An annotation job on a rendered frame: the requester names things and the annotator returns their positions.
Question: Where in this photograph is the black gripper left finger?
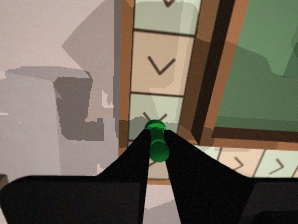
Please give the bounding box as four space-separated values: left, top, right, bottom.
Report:
0 129 151 224

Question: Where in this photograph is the green game pawn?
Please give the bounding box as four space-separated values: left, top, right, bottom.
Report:
144 119 169 163

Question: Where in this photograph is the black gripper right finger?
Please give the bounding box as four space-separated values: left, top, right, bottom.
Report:
164 130 298 224

